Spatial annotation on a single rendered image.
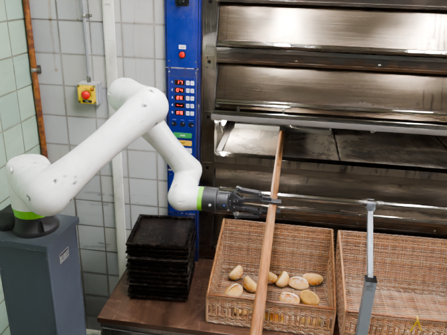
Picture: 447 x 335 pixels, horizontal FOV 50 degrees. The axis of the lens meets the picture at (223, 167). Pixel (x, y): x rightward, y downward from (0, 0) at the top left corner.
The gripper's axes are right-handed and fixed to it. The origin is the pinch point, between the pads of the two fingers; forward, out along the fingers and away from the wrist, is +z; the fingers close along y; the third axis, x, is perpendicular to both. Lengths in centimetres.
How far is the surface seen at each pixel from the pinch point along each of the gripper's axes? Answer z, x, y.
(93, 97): -88, -45, -25
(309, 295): 20, -24, 55
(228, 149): -26, -63, 2
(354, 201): 32.5, -16.6, 2.6
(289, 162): 5, -54, 2
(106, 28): -82, -51, -56
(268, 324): 3, -4, 58
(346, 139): 35, -94, 1
